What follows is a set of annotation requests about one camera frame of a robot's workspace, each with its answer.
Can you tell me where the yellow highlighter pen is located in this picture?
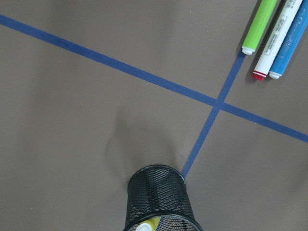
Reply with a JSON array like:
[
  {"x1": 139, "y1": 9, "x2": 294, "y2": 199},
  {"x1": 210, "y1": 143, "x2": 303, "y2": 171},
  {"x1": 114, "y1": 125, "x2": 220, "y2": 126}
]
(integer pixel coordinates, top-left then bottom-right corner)
[{"x1": 136, "y1": 217, "x2": 161, "y2": 231}]

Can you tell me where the blue highlighter pen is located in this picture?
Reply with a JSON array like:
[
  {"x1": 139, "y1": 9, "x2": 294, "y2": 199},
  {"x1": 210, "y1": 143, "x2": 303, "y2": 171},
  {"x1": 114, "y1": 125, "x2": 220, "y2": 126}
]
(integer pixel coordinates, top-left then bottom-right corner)
[{"x1": 269, "y1": 0, "x2": 308, "y2": 79}]

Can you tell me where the green highlighter pen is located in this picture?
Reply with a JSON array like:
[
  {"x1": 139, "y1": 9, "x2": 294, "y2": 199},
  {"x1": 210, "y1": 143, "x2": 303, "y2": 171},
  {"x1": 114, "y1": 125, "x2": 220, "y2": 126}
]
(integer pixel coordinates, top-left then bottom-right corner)
[{"x1": 242, "y1": 0, "x2": 278, "y2": 55}]

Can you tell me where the red white marker pen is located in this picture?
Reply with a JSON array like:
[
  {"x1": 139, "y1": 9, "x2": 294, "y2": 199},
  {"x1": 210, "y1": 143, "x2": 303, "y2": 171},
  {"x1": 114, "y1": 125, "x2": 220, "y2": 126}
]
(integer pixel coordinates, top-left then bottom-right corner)
[{"x1": 252, "y1": 0, "x2": 302, "y2": 81}]

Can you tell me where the black mesh pen cup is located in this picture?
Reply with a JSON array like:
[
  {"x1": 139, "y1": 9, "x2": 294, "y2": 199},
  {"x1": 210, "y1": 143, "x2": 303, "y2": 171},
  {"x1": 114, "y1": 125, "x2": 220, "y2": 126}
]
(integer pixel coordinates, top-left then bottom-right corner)
[{"x1": 124, "y1": 165, "x2": 202, "y2": 231}]

